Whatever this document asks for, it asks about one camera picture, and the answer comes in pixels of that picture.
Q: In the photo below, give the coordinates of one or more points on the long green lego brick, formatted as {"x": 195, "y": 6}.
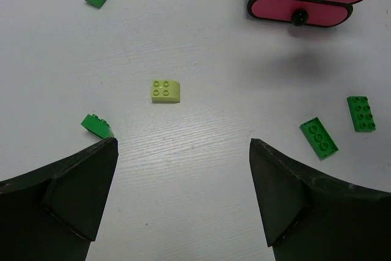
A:
{"x": 361, "y": 114}
{"x": 318, "y": 138}

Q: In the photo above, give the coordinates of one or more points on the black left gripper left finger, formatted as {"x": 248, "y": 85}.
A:
{"x": 54, "y": 212}

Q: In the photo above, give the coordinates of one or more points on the lime green lego brick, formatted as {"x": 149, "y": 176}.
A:
{"x": 165, "y": 91}

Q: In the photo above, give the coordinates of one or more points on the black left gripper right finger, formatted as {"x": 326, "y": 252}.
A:
{"x": 309, "y": 215}

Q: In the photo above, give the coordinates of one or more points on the small green lego piece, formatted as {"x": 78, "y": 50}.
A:
{"x": 97, "y": 126}

